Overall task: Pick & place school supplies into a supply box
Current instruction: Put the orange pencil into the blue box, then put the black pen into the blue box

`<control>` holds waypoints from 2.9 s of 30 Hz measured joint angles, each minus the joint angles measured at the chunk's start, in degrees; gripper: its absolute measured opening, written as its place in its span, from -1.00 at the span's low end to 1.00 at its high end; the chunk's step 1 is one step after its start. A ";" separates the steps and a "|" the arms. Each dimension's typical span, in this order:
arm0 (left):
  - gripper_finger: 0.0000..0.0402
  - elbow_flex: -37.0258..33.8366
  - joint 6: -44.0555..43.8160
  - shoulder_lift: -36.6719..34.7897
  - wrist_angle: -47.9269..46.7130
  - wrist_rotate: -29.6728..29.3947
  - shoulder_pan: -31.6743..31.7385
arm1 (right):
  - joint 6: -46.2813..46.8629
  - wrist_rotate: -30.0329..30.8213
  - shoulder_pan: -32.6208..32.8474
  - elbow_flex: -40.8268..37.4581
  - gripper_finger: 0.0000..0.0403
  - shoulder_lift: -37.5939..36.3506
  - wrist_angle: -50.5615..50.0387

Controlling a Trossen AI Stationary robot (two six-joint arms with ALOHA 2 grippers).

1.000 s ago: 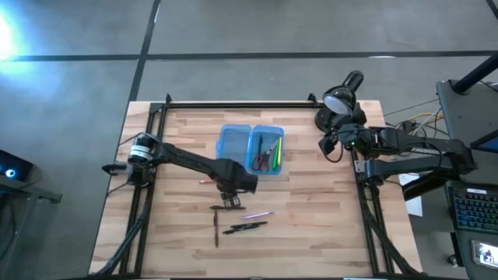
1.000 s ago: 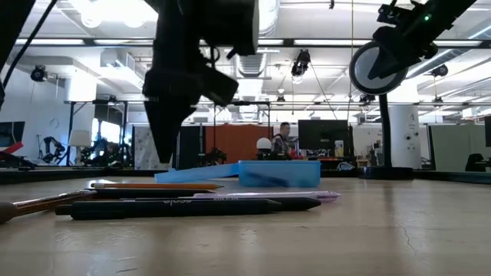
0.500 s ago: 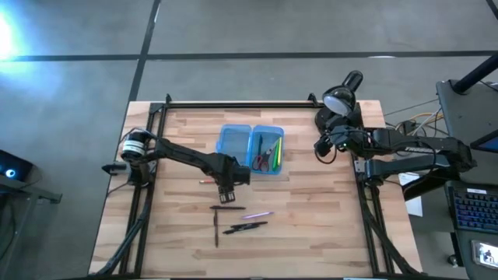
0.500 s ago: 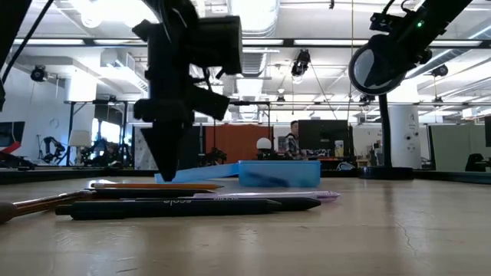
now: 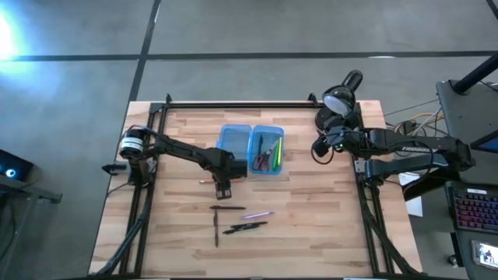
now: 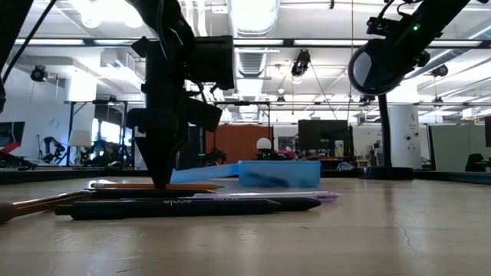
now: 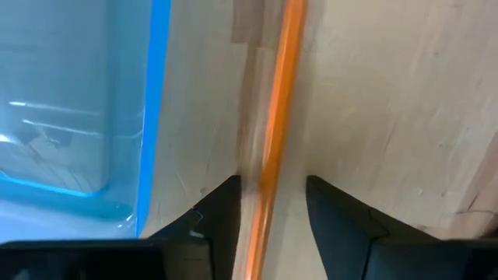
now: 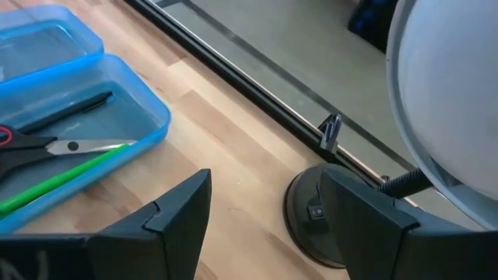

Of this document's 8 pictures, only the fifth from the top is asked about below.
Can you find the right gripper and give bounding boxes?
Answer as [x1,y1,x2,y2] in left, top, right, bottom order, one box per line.
[312,124,369,158]

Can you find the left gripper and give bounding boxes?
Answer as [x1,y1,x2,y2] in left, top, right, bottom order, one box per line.
[212,156,249,201]

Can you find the red pencil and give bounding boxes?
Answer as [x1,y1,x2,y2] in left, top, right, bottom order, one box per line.
[198,178,245,184]

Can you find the green marker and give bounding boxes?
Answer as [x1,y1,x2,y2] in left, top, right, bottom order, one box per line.
[273,136,281,171]

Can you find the red-handled scissors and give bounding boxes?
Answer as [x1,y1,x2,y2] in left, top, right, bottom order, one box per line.
[251,138,280,173]

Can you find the blue plastic supply box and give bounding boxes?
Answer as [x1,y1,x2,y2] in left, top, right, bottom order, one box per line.
[247,124,286,176]

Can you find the blue plastic box lid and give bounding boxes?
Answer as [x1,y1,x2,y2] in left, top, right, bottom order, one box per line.
[216,123,253,161]

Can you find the black gloss-print marker pen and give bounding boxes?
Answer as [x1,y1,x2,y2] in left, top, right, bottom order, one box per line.
[222,226,254,236]

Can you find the purple pen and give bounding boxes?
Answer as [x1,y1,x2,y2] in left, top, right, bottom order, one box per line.
[240,211,275,220]

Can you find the black desk lamp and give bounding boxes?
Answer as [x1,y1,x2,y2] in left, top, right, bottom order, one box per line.
[314,68,364,132]

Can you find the white paper sheet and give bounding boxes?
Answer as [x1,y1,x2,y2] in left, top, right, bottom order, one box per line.
[398,172,425,219]

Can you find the grey desk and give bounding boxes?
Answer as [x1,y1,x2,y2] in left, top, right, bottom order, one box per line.
[435,79,498,280]

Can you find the backlit computer keyboard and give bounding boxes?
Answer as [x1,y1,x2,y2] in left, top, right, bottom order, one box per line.
[447,185,498,235]

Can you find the computer monitor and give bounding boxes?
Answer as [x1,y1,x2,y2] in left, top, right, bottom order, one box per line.
[469,130,498,155]

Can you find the black round pole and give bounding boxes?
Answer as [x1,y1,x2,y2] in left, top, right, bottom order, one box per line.
[452,53,498,95]

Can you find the black metal stand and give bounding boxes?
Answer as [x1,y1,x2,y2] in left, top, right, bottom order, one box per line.
[0,177,64,280]

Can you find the smartphone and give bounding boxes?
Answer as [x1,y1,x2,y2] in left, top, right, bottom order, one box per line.
[470,240,498,270]

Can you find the black device with blue light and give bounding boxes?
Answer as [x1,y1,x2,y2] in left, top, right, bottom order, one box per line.
[0,149,35,183]

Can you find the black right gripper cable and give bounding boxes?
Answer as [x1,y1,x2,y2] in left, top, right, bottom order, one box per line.
[310,146,336,166]

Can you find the black aluminium table frame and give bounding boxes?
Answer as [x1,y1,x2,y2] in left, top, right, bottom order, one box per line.
[91,93,419,279]

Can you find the yellow cable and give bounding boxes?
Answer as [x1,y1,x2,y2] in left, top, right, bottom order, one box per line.
[392,111,444,135]

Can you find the small black clamp bracket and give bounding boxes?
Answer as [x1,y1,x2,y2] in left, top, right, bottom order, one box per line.
[101,161,128,176]

